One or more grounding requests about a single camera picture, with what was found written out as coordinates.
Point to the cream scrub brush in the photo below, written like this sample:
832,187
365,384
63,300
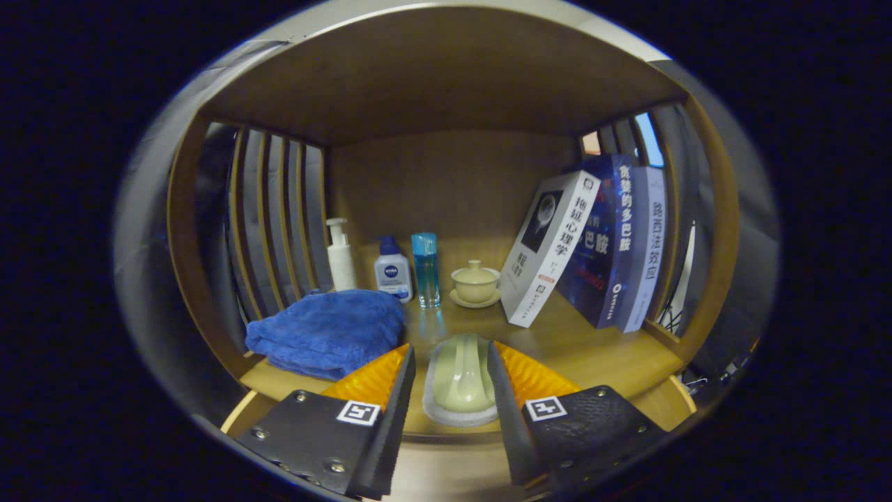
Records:
460,380

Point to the white pump bottle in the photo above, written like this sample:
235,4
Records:
341,261

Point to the pale lilac book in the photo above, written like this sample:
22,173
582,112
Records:
648,251

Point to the clear blue bottle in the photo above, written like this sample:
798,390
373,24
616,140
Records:
426,272

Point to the wooden countertop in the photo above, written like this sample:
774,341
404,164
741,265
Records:
578,348

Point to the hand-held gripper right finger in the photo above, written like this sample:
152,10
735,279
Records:
505,418

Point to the wooden cabinet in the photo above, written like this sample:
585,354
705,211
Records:
446,188

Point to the white bottle with blue cap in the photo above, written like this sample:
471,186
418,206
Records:
394,272

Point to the white book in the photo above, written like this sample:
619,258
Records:
550,251

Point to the dark blue book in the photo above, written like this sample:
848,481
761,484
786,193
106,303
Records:
606,251

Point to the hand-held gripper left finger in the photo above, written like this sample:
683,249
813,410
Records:
397,418

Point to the blue towel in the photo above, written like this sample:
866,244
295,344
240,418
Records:
327,331

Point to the cream lidded teacup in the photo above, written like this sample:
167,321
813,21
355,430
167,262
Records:
475,284

